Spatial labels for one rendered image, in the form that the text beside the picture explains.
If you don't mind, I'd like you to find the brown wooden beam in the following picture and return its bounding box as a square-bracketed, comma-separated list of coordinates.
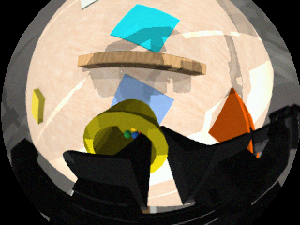
[78, 50, 206, 76]

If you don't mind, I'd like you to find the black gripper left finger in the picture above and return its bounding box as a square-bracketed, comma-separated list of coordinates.
[63, 132, 151, 210]

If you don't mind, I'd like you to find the olive-yellow cup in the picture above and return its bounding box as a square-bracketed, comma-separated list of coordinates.
[83, 98, 168, 173]

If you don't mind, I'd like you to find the white flat rectangular slab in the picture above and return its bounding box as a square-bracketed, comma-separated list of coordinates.
[80, 0, 100, 10]

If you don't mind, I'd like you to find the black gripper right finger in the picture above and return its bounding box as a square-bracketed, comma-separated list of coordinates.
[160, 125, 251, 205]

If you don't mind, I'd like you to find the yellow flat block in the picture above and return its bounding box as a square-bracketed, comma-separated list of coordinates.
[31, 88, 46, 125]

